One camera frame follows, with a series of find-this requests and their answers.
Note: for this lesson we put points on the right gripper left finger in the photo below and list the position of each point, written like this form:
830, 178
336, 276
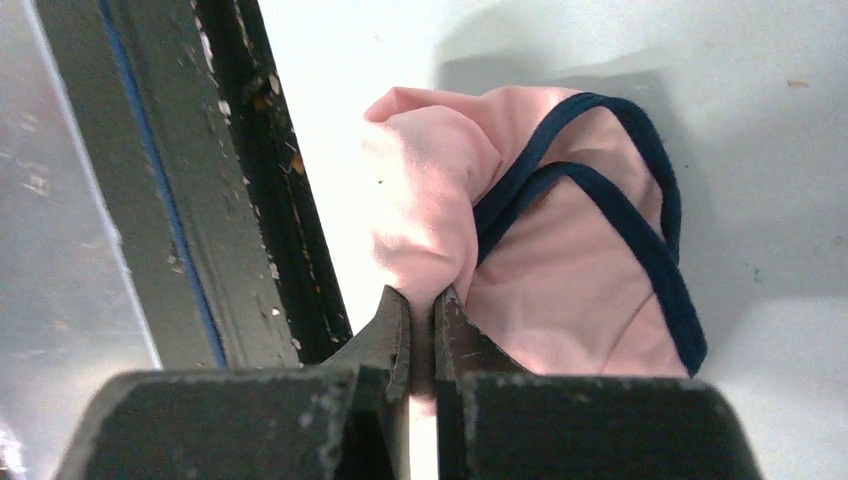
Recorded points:
375, 442

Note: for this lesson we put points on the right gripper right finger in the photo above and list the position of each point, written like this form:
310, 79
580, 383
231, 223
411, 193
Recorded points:
460, 347

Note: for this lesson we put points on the light pink underwear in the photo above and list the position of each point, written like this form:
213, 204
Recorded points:
556, 216

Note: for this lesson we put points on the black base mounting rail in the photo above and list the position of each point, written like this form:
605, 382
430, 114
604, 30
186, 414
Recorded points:
299, 260

